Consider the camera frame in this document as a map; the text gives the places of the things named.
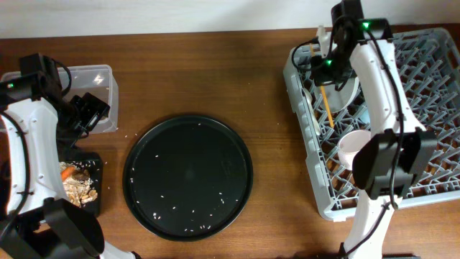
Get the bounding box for orange carrot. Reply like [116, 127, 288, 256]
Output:
[60, 166, 77, 181]

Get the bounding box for rice and food scraps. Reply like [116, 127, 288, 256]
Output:
[60, 162, 98, 207]

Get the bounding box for large white plate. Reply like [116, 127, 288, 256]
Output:
[313, 78, 359, 114]

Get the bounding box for white plastic fork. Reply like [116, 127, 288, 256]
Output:
[303, 88, 321, 136]

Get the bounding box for wooden chopstick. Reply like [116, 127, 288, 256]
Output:
[309, 43, 334, 129]

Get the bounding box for light blue cup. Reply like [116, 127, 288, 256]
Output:
[359, 109, 370, 125]

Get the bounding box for small grey bowl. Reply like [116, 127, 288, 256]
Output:
[338, 129, 371, 171]

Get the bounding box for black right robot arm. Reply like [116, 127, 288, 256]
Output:
[310, 0, 437, 258]

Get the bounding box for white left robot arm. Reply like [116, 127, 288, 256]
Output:
[1, 53, 139, 258]

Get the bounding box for clear plastic waste bin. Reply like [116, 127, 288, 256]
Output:
[0, 64, 120, 135]

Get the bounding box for black rectangular waste tray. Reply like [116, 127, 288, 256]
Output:
[60, 152, 104, 217]

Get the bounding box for grey plastic dishwasher rack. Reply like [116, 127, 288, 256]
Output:
[283, 28, 459, 222]

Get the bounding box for round black serving tray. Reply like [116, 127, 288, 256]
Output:
[122, 115, 254, 242]

